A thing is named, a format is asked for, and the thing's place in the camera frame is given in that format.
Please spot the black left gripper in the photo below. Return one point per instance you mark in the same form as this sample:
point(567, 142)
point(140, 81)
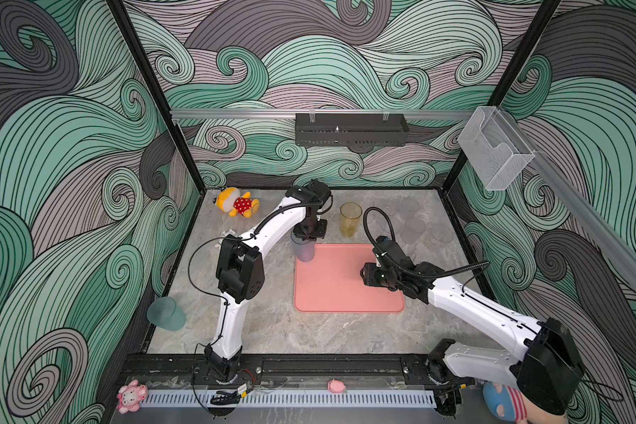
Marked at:
point(321, 233)

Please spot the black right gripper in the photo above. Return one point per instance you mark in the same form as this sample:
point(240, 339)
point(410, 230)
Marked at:
point(368, 275)

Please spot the blue textured plastic tumbler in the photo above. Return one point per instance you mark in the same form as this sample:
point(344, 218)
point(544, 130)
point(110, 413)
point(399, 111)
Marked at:
point(304, 248)

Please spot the yellow plastic tumbler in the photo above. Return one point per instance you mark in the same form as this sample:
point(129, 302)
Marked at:
point(350, 215)

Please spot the green textured plastic tumbler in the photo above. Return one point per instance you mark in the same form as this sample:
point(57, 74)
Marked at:
point(165, 313)

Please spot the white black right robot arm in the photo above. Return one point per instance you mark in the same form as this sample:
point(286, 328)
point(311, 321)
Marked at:
point(538, 358)

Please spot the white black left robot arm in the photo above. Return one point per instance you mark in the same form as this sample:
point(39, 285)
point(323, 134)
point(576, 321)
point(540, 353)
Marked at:
point(240, 269)

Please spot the pink plastic tray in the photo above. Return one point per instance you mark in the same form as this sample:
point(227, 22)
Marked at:
point(331, 283)

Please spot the clear upturned glass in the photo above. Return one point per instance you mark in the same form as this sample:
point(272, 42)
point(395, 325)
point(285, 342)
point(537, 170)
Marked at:
point(409, 207)
point(409, 247)
point(443, 233)
point(414, 227)

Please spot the white bunny figurine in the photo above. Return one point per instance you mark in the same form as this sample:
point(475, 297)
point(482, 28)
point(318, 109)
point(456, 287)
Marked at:
point(229, 233)

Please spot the yellow plush duck toy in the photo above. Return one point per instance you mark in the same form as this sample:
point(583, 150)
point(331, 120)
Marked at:
point(235, 203)

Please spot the small pink pig toy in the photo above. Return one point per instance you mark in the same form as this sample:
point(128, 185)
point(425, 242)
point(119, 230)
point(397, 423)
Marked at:
point(335, 386)

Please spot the pig plush striped shirt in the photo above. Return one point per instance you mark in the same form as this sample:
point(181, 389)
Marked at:
point(509, 404)

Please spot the pink kitty plush toy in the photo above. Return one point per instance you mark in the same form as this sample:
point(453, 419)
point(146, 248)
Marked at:
point(131, 396)

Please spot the black wall shelf basket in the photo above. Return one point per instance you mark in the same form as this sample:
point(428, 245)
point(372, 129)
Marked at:
point(352, 130)

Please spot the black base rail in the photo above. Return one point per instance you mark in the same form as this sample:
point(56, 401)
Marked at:
point(273, 369)

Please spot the clear acrylic wall box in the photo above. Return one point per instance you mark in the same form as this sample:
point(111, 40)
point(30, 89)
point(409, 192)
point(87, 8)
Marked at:
point(496, 147)

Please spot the white slotted cable duct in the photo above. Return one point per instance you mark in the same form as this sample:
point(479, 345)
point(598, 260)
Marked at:
point(417, 399)

